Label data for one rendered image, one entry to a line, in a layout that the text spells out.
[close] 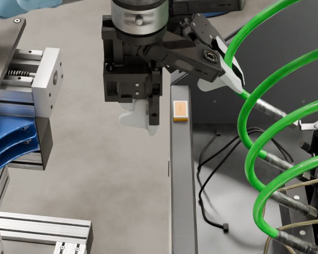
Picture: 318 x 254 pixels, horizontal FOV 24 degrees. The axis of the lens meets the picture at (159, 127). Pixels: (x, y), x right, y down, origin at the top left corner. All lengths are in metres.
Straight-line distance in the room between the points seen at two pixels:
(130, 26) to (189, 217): 0.53
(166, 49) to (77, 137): 1.89
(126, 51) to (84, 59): 2.20
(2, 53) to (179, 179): 0.47
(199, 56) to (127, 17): 0.13
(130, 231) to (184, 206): 1.17
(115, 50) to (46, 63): 0.65
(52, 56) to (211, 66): 0.70
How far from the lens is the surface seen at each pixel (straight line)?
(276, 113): 1.27
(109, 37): 0.98
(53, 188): 2.69
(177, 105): 1.56
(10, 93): 1.61
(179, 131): 1.52
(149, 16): 0.94
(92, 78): 3.10
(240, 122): 1.16
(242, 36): 1.15
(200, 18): 1.19
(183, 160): 1.46
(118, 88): 1.01
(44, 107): 1.61
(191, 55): 1.00
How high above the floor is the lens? 2.03
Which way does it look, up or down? 45 degrees down
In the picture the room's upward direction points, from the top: straight up
